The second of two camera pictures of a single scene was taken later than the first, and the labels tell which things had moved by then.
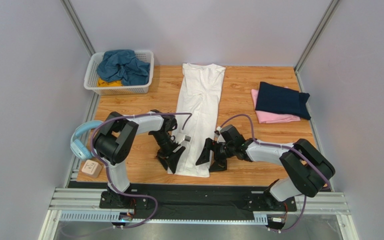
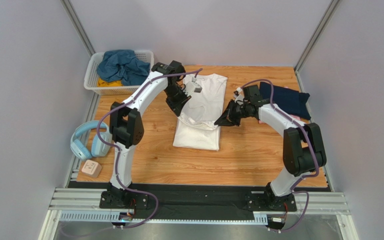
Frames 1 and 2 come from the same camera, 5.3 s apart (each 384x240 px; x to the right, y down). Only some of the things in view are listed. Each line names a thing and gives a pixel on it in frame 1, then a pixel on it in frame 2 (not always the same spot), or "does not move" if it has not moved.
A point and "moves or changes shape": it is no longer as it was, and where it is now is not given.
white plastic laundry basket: (91, 77) does not move
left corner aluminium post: (78, 26) does not move
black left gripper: (172, 161) to (178, 109)
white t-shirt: (199, 100) moves or changes shape
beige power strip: (92, 168) does not move
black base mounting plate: (197, 198) does not move
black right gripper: (214, 155) to (236, 111)
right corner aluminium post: (328, 13) does not move
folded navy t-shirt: (274, 98) does not move
